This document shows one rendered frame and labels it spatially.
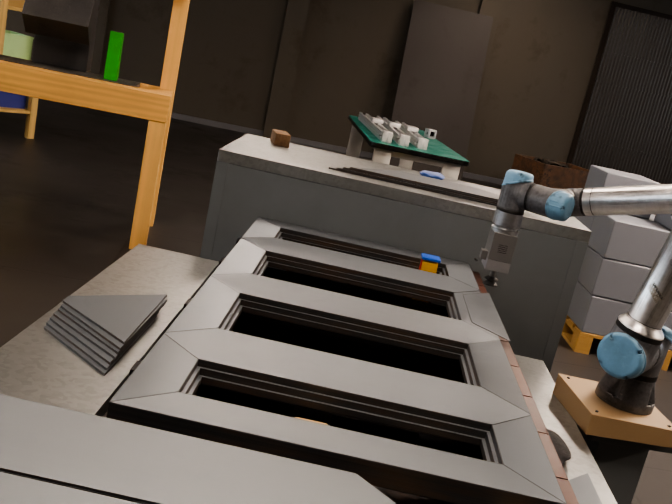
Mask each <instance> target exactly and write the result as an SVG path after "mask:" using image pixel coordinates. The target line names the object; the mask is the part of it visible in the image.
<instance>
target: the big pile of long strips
mask: <svg viewBox="0 0 672 504"><path fill-rule="evenodd" d="M0 504H396V503H395V502H394V501H392V500H391V499H390V498H388V497H387V496H386V495H384V494H383V493H382V492H380V491H379V490H378V489H376V488H375V487H374V486H372V485H371V484H370V483H368V482H367V481H366V480H364V479H363V478H362V477H360V476H359V475H358V474H356V473H352V472H347V471H343V470H339V469H334V468H330V467H325V466H321V465H316V464H312V463H307V462H303V461H298V460H294V459H289V458H285V457H280V456H276V455H271V454H267V453H262V452H258V451H254V450H249V449H245V448H240V447H236V446H231V445H227V444H222V443H218V442H213V441H209V440H204V439H200V438H195V437H191V436H186V435H182V434H177V433H173V432H168V431H164V430H160V429H155V428H151V427H146V426H142V425H137V424H133V423H128V422H124V421H119V420H115V419H110V418H106V417H101V416H97V415H92V414H88V413H83V412H79V411H74V410H70V409H66V408H61V407H57V406H52V405H48V404H43V403H39V402H34V401H30V400H25V399H21V398H16V397H12V396H7V395H3V394H0Z"/></svg>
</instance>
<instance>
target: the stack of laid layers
mask: <svg viewBox="0 0 672 504"><path fill-rule="evenodd" d="M275 238H279V239H283V240H288V241H292V242H297V243H301V244H306V245H310V246H315V247H319V248H324V249H328V250H333V251H337V252H342V253H346V254H351V255H355V256H360V257H364V258H369V259H373V260H378V261H382V262H387V263H391V264H396V265H400V266H405V267H409V268H414V269H418V270H419V266H420V261H421V259H418V258H414V257H409V256H405V255H400V254H396V253H391V252H387V251H382V250H378V249H373V248H369V247H364V246H360V245H355V244H351V243H346V242H342V241H337V240H333V239H328V238H324V237H319V236H315V235H310V234H306V233H301V232H297V231H292V230H288V229H283V228H280V230H279V232H278V233H277V235H276V236H275ZM268 266H270V267H274V268H279V269H283V270H288V271H292V272H297V273H301V274H306V275H310V276H315V277H319V278H324V279H328V280H333V281H337V282H342V283H346V284H351V285H355V286H360V287H364V288H369V289H373V290H378V291H382V292H387V293H391V294H396V295H400V296H405V297H409V298H414V299H418V300H423V301H427V302H432V303H436V304H441V305H445V306H446V309H447V313H448V317H449V318H453V319H458V320H462V321H465V322H467V323H469V324H471V325H473V326H475V327H477V328H479V329H481V330H483V331H485V332H487V333H489V334H491V335H493V336H495V337H497V338H499V336H498V335H496V334H494V333H492V332H490V331H488V330H486V329H484V328H482V327H480V326H478V325H476V324H474V323H472V322H471V319H470V316H469V313H468V309H467V306H466V303H465V300H464V297H463V294H477V293H481V292H480V291H470V292H456V293H454V292H449V291H445V290H440V289H436V288H431V287H427V286H422V285H418V284H413V283H409V282H404V281H400V280H395V279H391V278H386V277H382V276H377V275H373V274H368V273H364V272H359V271H355V270H350V269H346V268H341V267H337V266H332V265H328V264H323V263H319V262H314V261H310V260H305V259H301V258H296V257H292V256H287V255H283V254H278V253H274V252H269V251H266V252H265V254H264V256H263V257H262V259H261V260H260V262H259V264H258V265H257V267H256V268H255V270H254V272H253V273H252V274H256V275H260V276H262V275H263V274H264V272H265V270H266V268H267V267H268ZM241 312H245V313H249V314H254V315H258V316H263V317H267V318H272V319H276V320H281V321H285V322H290V323H294V324H299V325H303V326H308V327H312V328H317V329H321V330H326V331H330V332H335V333H339V334H344V335H348V336H353V337H357V338H362V339H366V340H371V341H375V342H379V343H384V344H388V345H393V346H397V347H402V348H406V349H411V350H415V351H420V352H424V353H429V354H433V355H438V356H442V357H447V358H451V359H456V360H459V362H460V366H461V371H462V375H463V379H464V383H466V384H470V385H475V386H479V387H481V386H480V383H479V379H478V376H477V372H476V369H475V366H474V362H473V359H472V355H471V352H470V348H469V345H468V344H466V343H461V342H457V341H452V340H448V339H443V338H439V337H435V336H430V335H426V334H421V333H417V332H412V331H408V330H403V329H399V328H394V327H390V326H385V325H381V324H376V323H372V322H367V321H363V320H358V319H354V318H349V317H345V316H340V315H336V314H331V313H327V312H322V311H318V310H313V309H309V308H304V307H300V306H295V305H291V304H286V303H282V302H277V301H273V300H268V299H264V298H259V297H255V296H250V295H246V294H241V293H240V294H239V296H238V297H237V299H236V300H235V302H234V304H233V305H232V307H231V308H230V310H229V312H228V313H227V315H226V316H225V318H224V320H223V321H222V323H221V325H220V326H219V329H224V330H228V331H231V330H232V328H233V326H234V324H235V323H236V321H237V319H238V317H239V316H240V314H241ZM200 384H205V385H210V386H214V387H219V388H223V389H228V390H232V391H237V392H241V393H246V394H250V395H255V396H259V397H264V398H268V399H272V400H277V401H281V402H286V403H290V404H295V405H299V406H304V407H308V408H313V409H317V410H322V411H326V412H331V413H335V414H340V415H344V416H348V417H353V418H357V419H362V420H366V421H371V422H375V423H380V424H384V425H389V426H393V427H398V428H402V429H407V430H411V431H415V432H420V433H424V434H429V435H433V436H438V437H442V438H447V439H451V440H456V441H460V442H465V443H469V444H474V445H478V446H480V449H481V453H482V457H483V460H485V461H490V462H494V463H499V464H503V463H502V459H501V456H500V452H499V449H498V445H497V442H496V438H495V435H494V431H493V428H492V425H490V424H486V423H481V422H477V421H472V420H468V419H463V418H459V417H454V416H450V415H445V414H441V413H436V412H432V411H427V410H423V409H418V408H414V407H409V406H405V405H401V404H396V403H392V402H387V401H383V400H378V399H374V398H369V397H365V396H360V395H356V394H351V393H347V392H342V391H338V390H333V389H329V388H325V387H320V386H316V385H311V384H307V383H302V382H298V381H293V380H289V379H284V378H280V377H275V376H271V375H266V374H262V373H257V372H253V371H248V370H244V369H240V368H235V367H231V366H226V365H222V364H217V363H213V362H208V361H204V360H199V359H198V361H197V363H196V365H195V366H194V368H193V369H192V371H191V373H190V374H189V376H188V377H187V379H186V381H185V382H184V384H183V385H182V387H181V389H180V390H179V392H182V393H186V394H191V395H194V394H195V393H196V391H197V389H198V387H199V386H200ZM106 418H110V419H115V420H119V421H124V422H128V423H133V424H137V425H142V426H146V427H151V428H155V429H160V430H164V431H168V432H173V433H177V434H182V435H186V436H191V437H195V438H200V439H204V440H209V441H213V442H218V443H222V444H227V445H231V446H236V447H240V448H245V449H249V450H254V451H258V452H262V453H267V454H271V455H276V456H280V457H285V458H289V459H294V460H298V461H303V462H307V463H312V464H316V465H321V466H325V467H330V468H334V469H339V470H343V471H347V472H352V473H356V474H358V475H359V476H360V477H362V478H363V479H364V480H366V481H367V482H368V483H370V484H371V485H374V486H378V487H383V488H387V489H392V490H396V491H401V492H405V493H410V494H414V495H419V496H423V497H427V498H432V499H436V500H441V501H445V502H450V503H454V504H560V503H555V502H551V501H547V500H542V499H538V498H533V497H529V496H524V495H520V494H515V493H511V492H506V491H502V490H497V489H493V488H489V487H484V486H480V485H475V484H471V483H466V482H462V481H457V480H453V479H448V478H444V477H440V476H435V475H431V474H426V473H422V472H417V471H413V470H408V469H404V468H399V467H395V466H390V465H386V464H382V463H377V462H373V461H368V460H364V459H359V458H355V457H350V456H346V455H341V454H337V453H333V452H328V451H324V450H319V449H315V448H310V447H306V446H301V445H297V444H292V443H288V442H283V441H279V440H275V439H270V438H266V437H261V436H257V435H252V434H248V433H243V432H239V431H234V430H230V429H225V428H221V427H217V426H212V425H208V424H203V423H199V422H194V421H190V420H185V419H181V418H176V417H172V416H168V415H163V414H159V413H154V412H150V411H145V410H141V409H136V408H132V407H127V406H123V405H118V404H114V403H110V402H109V403H108V410H107V416H106Z"/></svg>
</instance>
